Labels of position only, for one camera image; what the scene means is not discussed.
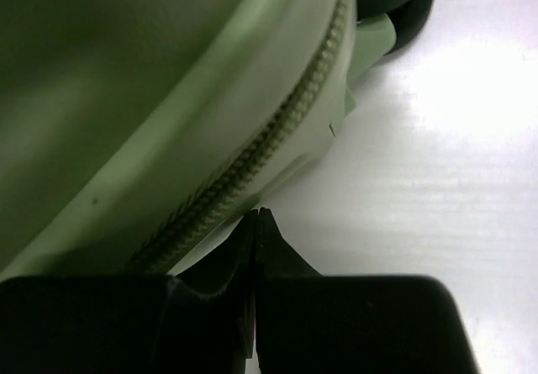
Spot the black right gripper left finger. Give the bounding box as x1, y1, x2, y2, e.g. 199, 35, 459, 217
1, 211, 257, 373

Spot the green hard-shell suitcase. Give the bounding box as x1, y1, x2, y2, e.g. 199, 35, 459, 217
1, 0, 433, 280

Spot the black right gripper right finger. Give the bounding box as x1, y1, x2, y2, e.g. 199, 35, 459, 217
256, 208, 478, 373

